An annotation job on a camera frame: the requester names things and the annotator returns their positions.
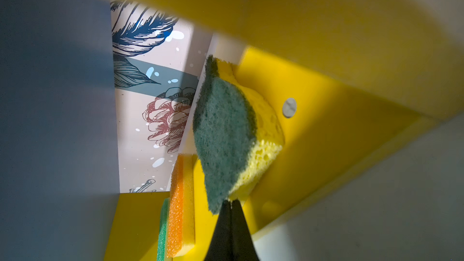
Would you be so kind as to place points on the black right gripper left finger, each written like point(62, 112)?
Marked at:
point(220, 248)

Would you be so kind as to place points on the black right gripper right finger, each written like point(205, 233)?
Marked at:
point(242, 243)

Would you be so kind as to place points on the orange topped sponge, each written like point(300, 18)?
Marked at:
point(181, 218)

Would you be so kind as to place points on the green topped sponge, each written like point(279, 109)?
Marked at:
point(162, 235)

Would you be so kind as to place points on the dark green wavy scourer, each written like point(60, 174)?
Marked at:
point(237, 135)

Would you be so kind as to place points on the yellow shelf unit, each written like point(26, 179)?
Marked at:
point(96, 102)

